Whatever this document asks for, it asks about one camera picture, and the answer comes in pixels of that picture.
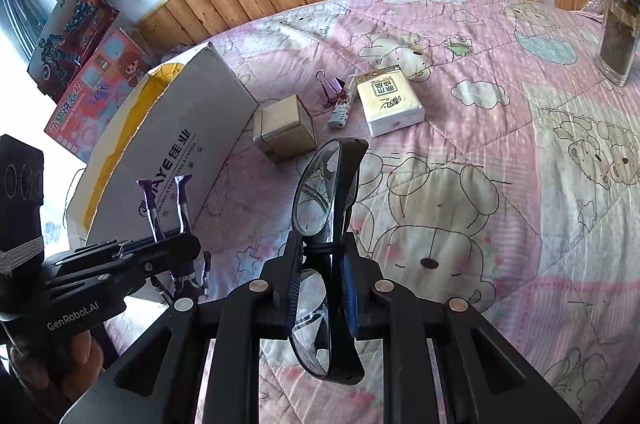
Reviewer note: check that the white tissue pack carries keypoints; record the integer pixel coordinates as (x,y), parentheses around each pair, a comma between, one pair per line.
(387,101)

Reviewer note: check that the white cardboard box yellow tape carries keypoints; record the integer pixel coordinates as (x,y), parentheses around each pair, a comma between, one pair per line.
(200,118)

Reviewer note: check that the white tube red print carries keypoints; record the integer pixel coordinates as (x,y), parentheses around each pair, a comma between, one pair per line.
(341,111)

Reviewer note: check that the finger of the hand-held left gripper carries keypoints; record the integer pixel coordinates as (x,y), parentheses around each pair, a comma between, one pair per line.
(170,254)
(117,245)

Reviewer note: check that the gold tin box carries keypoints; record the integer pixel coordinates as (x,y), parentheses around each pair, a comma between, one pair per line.
(285,123)

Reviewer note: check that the pink printed blanket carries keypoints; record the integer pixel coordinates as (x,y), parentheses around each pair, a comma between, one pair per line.
(500,163)

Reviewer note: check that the glass jar metal lid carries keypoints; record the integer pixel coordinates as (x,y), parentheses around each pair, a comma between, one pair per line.
(617,33)

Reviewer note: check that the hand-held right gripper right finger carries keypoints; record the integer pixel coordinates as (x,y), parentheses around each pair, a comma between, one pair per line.
(350,299)

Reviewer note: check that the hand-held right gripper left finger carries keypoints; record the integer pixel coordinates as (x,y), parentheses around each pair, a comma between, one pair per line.
(285,289)

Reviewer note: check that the person's left hand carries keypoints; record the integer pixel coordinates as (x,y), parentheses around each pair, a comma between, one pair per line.
(87,354)

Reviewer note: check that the black eyeglasses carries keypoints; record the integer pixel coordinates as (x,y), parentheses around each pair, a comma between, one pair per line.
(350,174)

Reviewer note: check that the dark robot toy box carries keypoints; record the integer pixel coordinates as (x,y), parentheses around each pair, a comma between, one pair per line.
(70,33)

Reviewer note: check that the purple binder clip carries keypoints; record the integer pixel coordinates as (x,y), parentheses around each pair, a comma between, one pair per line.
(330,91)

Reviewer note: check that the pink toy box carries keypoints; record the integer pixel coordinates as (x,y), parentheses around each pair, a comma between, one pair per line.
(100,88)

